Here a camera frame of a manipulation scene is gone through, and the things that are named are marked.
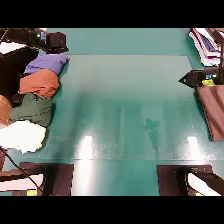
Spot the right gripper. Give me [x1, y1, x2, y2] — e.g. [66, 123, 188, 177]
[178, 68, 216, 89]

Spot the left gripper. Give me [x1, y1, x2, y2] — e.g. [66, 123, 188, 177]
[45, 31, 70, 55]

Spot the brown garment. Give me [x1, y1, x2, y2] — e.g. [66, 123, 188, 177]
[196, 84, 224, 143]

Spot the purple garment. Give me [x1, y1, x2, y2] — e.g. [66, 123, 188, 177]
[23, 53, 71, 77]

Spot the heap of clothes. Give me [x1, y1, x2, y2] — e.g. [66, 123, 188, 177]
[188, 27, 224, 68]

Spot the orange garment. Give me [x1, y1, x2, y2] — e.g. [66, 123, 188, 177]
[17, 68, 61, 100]

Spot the black garment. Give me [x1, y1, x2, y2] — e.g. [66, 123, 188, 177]
[0, 46, 40, 105]

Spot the green garment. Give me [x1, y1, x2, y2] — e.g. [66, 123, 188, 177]
[9, 92, 54, 129]

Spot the white garment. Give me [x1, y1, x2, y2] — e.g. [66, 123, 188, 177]
[0, 120, 47, 155]

